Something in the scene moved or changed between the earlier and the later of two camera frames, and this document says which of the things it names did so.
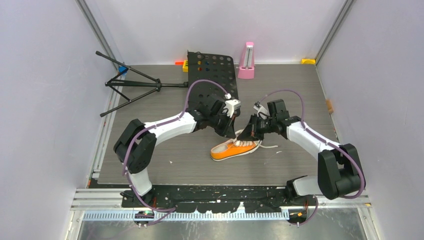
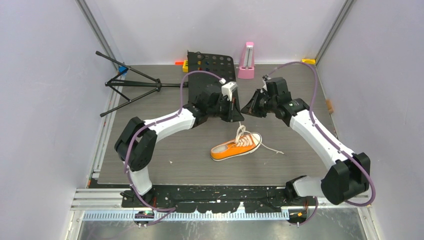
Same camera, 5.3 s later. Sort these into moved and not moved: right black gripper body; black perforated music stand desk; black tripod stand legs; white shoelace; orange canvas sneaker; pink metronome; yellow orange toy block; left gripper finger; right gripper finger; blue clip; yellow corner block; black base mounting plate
Moved: right black gripper body; right gripper finger; left gripper finger; white shoelace
Not moved: yellow corner block; black perforated music stand desk; yellow orange toy block; blue clip; pink metronome; orange canvas sneaker; black tripod stand legs; black base mounting plate
